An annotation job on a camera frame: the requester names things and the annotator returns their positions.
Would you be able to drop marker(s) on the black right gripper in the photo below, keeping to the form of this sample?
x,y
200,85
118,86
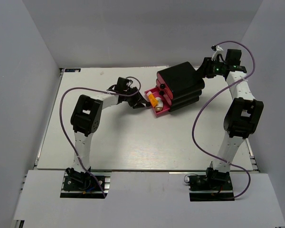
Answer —
x,y
205,67

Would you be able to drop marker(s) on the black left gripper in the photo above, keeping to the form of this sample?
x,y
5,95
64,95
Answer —
x,y
138,98

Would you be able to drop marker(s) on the pink top drawer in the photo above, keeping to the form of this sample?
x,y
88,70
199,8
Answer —
x,y
159,79

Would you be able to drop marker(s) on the black drawer organizer cabinet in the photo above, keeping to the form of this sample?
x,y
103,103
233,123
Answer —
x,y
184,83

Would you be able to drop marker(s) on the orange makeup compact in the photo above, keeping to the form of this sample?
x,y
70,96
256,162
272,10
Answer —
x,y
152,99

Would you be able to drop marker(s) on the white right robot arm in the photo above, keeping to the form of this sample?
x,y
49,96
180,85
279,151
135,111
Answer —
x,y
243,115

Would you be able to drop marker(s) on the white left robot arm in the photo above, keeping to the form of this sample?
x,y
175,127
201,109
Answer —
x,y
86,116

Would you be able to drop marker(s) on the pink bottom drawer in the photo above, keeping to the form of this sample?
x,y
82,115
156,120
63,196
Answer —
x,y
156,93

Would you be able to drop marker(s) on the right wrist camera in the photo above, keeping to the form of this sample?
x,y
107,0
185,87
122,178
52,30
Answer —
x,y
218,50

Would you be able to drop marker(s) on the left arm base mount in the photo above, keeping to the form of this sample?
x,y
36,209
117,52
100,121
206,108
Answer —
x,y
81,185

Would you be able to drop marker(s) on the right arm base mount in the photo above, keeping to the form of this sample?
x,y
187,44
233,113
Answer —
x,y
202,189

